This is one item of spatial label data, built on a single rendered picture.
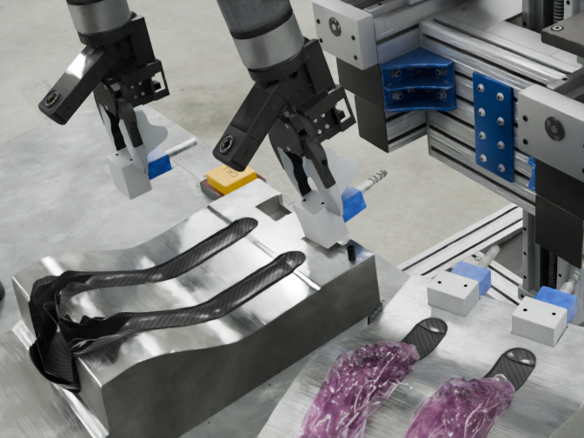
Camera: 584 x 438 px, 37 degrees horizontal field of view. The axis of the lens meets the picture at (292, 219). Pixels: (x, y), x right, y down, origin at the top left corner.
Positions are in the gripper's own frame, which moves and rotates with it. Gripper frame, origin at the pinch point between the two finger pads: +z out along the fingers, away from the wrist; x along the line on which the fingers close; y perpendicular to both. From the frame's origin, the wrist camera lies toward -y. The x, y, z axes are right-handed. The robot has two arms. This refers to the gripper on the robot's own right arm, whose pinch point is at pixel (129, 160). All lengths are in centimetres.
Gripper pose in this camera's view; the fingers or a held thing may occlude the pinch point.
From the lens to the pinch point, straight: 128.5
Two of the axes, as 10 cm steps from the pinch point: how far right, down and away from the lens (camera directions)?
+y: 8.0, -4.4, 4.1
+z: 1.5, 8.0, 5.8
